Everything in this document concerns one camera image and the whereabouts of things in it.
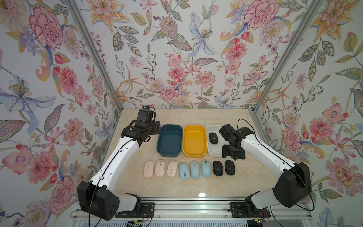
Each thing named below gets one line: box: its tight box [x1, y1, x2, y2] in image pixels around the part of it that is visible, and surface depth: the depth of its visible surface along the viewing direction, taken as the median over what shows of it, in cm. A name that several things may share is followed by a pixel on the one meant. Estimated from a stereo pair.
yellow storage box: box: [182, 124, 208, 159], surface depth 102 cm
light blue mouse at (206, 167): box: [201, 159, 212, 179], surface depth 88 cm
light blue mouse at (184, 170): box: [178, 161, 191, 180], surface depth 87 cm
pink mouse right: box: [166, 159, 179, 178], surface depth 88 cm
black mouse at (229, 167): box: [224, 159, 236, 176], surface depth 89 cm
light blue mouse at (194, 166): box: [190, 160, 200, 180], surface depth 88 cm
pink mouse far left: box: [143, 160, 155, 179], surface depth 88 cm
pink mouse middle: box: [154, 159, 166, 178], surface depth 88 cm
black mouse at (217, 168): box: [212, 160, 224, 177], surface depth 89 cm
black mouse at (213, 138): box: [208, 132, 219, 145], surface depth 103 cm
